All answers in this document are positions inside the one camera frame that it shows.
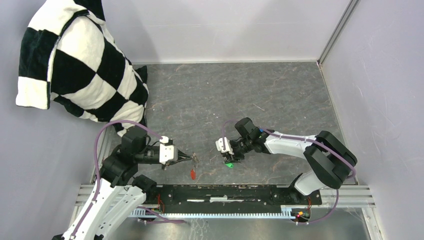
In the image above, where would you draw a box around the metal key holder red handle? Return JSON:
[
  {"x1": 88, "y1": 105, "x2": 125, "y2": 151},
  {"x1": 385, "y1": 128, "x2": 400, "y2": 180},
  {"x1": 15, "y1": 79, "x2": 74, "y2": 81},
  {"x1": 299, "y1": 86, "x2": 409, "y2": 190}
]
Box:
[{"x1": 190, "y1": 152, "x2": 199, "y2": 180}]

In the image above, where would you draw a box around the key with green tag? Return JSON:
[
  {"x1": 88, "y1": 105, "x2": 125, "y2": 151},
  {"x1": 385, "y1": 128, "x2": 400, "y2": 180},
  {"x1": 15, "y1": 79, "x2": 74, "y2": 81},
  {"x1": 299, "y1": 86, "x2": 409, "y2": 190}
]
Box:
[{"x1": 224, "y1": 162, "x2": 234, "y2": 169}]

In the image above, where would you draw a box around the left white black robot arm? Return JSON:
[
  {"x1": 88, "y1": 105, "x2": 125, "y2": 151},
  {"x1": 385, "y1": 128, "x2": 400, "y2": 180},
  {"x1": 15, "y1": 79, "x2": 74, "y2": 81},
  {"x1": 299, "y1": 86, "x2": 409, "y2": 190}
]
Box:
[{"x1": 53, "y1": 124, "x2": 193, "y2": 240}]

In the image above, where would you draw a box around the black white checkered cloth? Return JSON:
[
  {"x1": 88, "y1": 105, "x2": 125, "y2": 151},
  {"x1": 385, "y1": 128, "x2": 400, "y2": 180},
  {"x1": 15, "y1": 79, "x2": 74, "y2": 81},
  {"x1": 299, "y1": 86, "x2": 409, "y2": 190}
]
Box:
[{"x1": 15, "y1": 0, "x2": 149, "y2": 136}]

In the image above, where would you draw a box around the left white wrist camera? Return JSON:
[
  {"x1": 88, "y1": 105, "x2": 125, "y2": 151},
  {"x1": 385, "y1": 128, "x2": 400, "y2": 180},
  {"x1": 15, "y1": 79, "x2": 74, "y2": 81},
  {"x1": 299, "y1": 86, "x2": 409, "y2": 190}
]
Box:
[{"x1": 159, "y1": 136, "x2": 178, "y2": 165}]

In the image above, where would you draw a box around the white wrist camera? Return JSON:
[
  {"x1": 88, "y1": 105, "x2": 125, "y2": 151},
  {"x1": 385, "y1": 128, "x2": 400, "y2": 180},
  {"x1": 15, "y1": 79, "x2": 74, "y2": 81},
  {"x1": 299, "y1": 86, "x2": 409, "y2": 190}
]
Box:
[
  {"x1": 215, "y1": 137, "x2": 234, "y2": 155},
  {"x1": 159, "y1": 136, "x2": 178, "y2": 165}
]

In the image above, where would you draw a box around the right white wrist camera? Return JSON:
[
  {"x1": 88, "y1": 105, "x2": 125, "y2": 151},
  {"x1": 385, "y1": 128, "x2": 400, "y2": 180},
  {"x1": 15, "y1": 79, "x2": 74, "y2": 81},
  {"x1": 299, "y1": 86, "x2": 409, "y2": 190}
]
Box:
[{"x1": 215, "y1": 137, "x2": 234, "y2": 155}]

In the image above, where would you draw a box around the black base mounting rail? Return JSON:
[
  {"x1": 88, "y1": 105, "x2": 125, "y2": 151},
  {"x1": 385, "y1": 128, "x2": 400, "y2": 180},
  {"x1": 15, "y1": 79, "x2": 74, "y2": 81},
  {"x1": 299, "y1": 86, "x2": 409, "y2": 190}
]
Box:
[{"x1": 144, "y1": 184, "x2": 323, "y2": 214}]

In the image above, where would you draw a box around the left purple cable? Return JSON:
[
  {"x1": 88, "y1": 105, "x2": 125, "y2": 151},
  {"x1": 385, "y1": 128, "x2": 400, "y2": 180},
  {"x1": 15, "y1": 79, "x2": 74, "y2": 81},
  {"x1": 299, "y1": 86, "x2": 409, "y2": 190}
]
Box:
[{"x1": 67, "y1": 119, "x2": 187, "y2": 240}]

